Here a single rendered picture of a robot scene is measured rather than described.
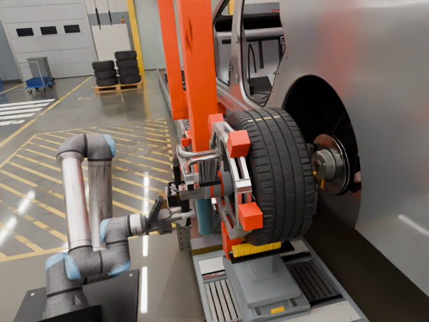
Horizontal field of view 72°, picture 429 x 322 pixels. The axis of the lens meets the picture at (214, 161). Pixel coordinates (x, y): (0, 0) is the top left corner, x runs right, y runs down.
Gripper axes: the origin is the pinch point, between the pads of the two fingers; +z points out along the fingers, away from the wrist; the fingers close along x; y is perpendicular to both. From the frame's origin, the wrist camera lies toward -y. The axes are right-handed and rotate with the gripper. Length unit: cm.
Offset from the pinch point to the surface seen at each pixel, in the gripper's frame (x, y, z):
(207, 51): -60, -59, 25
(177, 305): -25, 83, -12
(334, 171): -9, -2, 75
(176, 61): -253, -38, 24
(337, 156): -8, -10, 75
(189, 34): -60, -68, 15
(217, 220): -70, 59, 25
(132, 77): -848, 51, -61
